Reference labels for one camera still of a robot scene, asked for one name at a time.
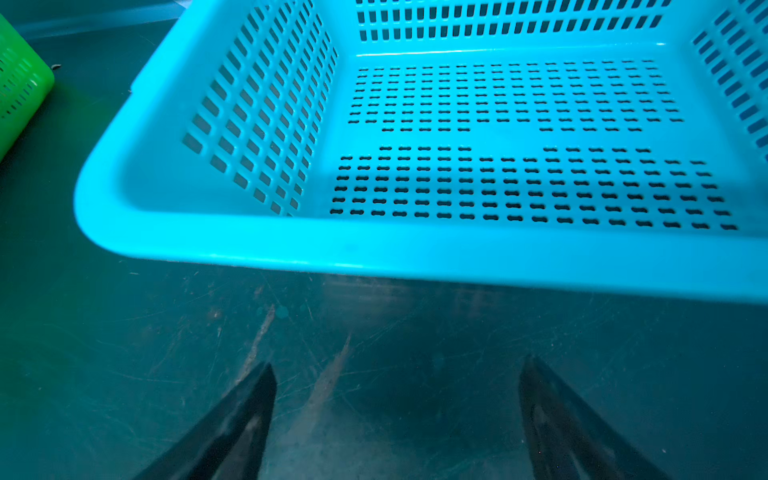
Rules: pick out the green plastic basket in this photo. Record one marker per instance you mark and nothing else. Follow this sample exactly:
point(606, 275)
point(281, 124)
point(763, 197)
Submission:
point(26, 81)

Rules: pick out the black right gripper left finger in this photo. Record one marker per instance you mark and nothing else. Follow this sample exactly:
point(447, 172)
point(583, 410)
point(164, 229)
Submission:
point(228, 442)

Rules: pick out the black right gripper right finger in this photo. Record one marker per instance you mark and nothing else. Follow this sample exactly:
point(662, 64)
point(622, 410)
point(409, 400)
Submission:
point(566, 438)

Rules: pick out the teal plastic basket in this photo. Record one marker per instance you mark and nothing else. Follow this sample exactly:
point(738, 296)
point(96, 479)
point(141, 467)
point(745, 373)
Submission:
point(591, 145)

